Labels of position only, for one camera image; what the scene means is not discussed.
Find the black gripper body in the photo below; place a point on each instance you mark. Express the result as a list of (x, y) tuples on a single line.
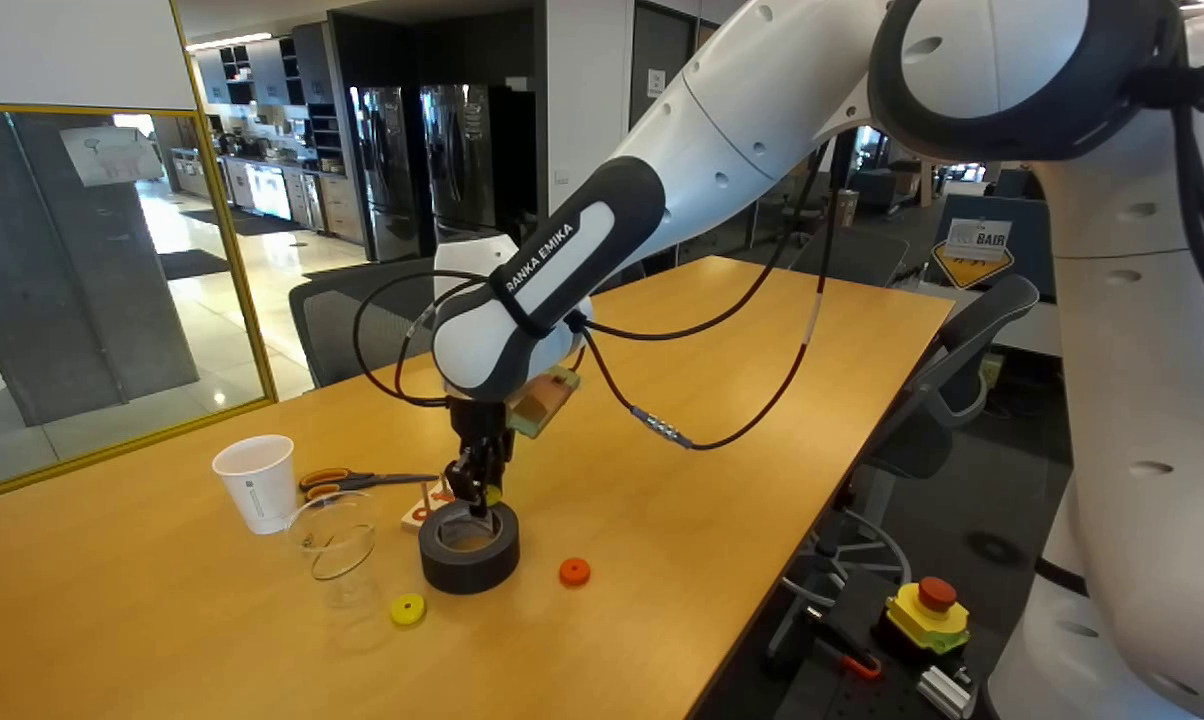
[(482, 431)]

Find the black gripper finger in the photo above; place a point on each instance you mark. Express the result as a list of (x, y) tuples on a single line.
[(493, 490), (456, 480)]

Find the round orange block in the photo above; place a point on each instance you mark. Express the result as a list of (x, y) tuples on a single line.
[(573, 573)]

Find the round yellow block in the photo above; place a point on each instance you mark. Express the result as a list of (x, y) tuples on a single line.
[(408, 609)]

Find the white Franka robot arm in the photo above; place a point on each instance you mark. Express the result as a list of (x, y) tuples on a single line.
[(762, 122)]

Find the white paper cup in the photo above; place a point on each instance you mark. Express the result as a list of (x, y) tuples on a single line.
[(256, 484)]

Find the clear drinking glass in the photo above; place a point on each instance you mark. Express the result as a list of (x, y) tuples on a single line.
[(342, 561)]

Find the grey office chair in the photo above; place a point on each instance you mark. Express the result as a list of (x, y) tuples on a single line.
[(346, 325)]

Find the black glass door refrigerator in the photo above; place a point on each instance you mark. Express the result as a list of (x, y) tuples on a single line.
[(414, 175)]

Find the yellow red emergency stop button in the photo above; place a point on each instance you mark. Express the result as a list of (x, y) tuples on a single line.
[(927, 616)]

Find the black office chair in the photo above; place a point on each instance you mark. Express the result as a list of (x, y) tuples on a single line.
[(947, 385)]

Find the small white connector box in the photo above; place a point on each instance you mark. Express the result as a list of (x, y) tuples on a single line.
[(947, 694)]

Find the yellow white desk sign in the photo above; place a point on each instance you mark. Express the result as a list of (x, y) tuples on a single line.
[(972, 249)]

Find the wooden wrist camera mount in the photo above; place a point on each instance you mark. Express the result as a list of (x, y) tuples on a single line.
[(546, 407)]

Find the yellow framed partition wall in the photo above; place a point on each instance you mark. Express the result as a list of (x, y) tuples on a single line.
[(94, 267)]

